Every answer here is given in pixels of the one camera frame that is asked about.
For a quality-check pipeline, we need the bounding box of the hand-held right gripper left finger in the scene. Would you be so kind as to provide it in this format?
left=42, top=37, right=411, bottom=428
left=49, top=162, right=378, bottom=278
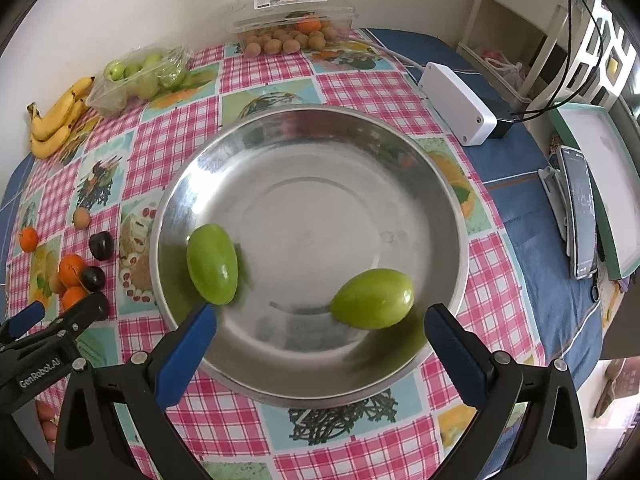
left=55, top=302, right=218, bottom=480

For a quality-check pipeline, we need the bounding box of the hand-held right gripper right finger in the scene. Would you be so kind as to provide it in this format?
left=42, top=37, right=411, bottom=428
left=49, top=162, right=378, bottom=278
left=424, top=303, right=587, bottom=480

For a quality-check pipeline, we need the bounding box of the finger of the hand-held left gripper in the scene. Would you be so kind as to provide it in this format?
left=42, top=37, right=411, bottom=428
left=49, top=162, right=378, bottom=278
left=0, top=301, right=47, bottom=356
left=0, top=291, right=110, bottom=367

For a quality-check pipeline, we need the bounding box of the orange tangerine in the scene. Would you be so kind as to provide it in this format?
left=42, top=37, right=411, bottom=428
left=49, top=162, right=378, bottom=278
left=61, top=286, right=91, bottom=311
left=58, top=254, right=87, bottom=288

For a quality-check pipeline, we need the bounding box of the green jujube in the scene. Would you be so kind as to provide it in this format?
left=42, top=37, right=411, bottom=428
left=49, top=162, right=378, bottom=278
left=186, top=223, right=240, bottom=306
left=329, top=268, right=416, bottom=331

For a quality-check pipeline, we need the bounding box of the large metal bowl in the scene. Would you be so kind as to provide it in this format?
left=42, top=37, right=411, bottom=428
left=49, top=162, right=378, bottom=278
left=149, top=104, right=471, bottom=409

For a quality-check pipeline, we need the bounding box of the blue quilted table cover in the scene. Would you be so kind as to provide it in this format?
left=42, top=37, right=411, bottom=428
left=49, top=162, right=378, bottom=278
left=0, top=27, right=608, bottom=466

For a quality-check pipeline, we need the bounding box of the brown slipper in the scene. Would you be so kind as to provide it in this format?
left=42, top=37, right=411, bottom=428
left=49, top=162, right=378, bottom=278
left=594, top=357, right=637, bottom=418

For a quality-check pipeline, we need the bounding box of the white phone clip holder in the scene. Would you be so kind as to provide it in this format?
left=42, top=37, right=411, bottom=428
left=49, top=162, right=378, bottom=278
left=537, top=166, right=573, bottom=241

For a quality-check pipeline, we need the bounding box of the black smartphone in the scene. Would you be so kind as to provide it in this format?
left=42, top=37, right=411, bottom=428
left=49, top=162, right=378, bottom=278
left=556, top=146, right=599, bottom=281

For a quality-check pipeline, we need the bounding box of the bunch of yellow bananas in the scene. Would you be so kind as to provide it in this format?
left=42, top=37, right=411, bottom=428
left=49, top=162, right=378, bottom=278
left=26, top=76, right=96, bottom=160

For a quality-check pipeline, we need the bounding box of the pink checked printed tablecloth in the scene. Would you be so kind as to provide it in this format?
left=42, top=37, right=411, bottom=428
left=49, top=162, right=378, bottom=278
left=5, top=27, right=548, bottom=480

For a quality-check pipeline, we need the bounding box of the green-framed whiteboard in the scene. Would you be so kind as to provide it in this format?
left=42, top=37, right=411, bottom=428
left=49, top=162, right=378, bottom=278
left=545, top=102, right=640, bottom=282

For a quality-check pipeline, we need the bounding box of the clear bag of green jujubes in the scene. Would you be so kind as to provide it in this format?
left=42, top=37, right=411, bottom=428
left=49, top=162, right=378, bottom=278
left=86, top=46, right=193, bottom=116

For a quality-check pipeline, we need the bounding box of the white power box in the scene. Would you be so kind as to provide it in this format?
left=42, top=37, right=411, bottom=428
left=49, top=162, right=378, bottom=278
left=417, top=61, right=498, bottom=147

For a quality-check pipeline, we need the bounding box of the white plastic bag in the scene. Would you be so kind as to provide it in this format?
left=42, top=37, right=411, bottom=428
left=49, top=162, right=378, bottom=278
left=472, top=47, right=526, bottom=98

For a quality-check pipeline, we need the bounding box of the pile of brown longans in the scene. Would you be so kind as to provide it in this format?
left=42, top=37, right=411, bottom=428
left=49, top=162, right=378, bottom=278
left=242, top=22, right=341, bottom=57

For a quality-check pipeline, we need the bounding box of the white wooden chair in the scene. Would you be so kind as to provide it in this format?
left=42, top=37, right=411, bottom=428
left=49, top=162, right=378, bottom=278
left=457, top=0, right=586, bottom=111

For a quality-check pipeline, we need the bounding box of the white lattice shelf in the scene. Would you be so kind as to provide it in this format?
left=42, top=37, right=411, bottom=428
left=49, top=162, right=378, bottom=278
left=575, top=0, right=638, bottom=111

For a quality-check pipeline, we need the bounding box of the bag of brown fruit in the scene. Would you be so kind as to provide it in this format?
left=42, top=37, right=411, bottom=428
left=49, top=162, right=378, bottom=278
left=227, top=0, right=360, bottom=53

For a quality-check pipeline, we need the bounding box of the white power cable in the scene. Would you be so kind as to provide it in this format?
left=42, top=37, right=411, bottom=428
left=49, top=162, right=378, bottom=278
left=350, top=35, right=431, bottom=73

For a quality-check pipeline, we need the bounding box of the black cable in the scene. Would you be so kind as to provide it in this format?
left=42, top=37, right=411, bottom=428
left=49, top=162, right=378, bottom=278
left=530, top=0, right=621, bottom=113
left=510, top=0, right=576, bottom=121

